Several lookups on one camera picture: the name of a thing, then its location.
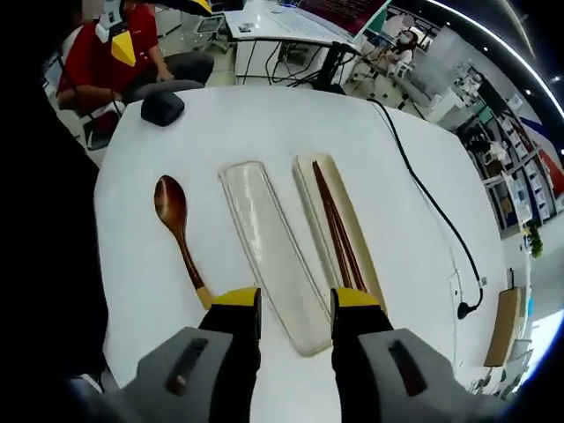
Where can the beige cutlery case base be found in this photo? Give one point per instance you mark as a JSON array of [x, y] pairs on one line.
[[308, 198]]

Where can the small green potted plant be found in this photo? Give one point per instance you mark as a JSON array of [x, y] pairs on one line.
[[535, 240]]

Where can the black laptop stand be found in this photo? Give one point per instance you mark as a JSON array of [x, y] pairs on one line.
[[335, 66]]

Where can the brown cardboard box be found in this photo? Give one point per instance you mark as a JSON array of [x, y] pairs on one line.
[[506, 326]]

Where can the white laptop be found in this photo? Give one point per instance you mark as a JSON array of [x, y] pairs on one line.
[[286, 22]]

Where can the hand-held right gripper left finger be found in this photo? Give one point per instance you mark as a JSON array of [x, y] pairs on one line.
[[229, 352]]

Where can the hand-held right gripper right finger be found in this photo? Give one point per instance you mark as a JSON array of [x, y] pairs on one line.
[[357, 352]]

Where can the translucent cutlery case lid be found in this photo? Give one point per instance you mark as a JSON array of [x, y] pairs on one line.
[[273, 264]]

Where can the person's black clothing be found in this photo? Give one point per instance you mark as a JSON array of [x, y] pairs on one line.
[[53, 220]]

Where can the black computer mouse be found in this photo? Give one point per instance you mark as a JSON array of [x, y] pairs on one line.
[[161, 109]]

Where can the shelf with white bins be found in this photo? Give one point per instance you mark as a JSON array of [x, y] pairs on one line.
[[529, 176]]

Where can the brown wooden spoon utensil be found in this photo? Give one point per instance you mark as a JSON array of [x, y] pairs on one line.
[[169, 202]]

